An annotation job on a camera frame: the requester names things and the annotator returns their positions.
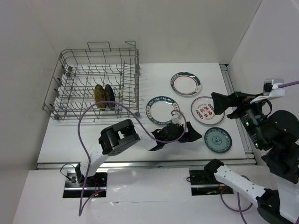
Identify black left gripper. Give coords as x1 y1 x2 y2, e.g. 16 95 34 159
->
163 121 201 144

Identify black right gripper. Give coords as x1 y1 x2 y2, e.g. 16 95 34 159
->
209 88 268 147

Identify black round plate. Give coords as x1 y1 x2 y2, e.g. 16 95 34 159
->
104 84 115 111

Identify yellow patterned plate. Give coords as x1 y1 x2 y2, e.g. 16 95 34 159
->
94 84 107 111

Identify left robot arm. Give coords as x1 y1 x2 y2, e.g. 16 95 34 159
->
75 119 202 186

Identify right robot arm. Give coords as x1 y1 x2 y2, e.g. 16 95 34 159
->
204 92 299 224

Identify white plate red characters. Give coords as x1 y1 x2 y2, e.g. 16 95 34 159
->
191 97 224 126

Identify blue white patterned plate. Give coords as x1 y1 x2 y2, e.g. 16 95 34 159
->
204 127 232 154

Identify white plate teal red rim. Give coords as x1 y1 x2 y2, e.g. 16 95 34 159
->
170 72 202 97

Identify white plate teal lettered rim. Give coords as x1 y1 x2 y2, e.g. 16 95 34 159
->
145 96 179 126

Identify silver aluminium side rail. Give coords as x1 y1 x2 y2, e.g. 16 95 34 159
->
219 63 254 154

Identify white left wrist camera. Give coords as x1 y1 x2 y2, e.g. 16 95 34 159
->
171 110 185 125

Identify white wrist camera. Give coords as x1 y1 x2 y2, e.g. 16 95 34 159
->
171 110 185 125
250 78 285 104

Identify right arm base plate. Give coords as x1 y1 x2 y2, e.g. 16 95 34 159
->
186 170 234 196

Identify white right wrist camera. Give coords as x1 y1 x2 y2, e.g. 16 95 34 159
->
250 78 285 104

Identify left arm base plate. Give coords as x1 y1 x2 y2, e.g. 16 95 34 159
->
60 163 108 198

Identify grey wire dish rack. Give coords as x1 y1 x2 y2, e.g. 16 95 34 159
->
42 41 140 120

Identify silver aluminium front rail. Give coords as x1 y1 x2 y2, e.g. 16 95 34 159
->
36 158 256 170

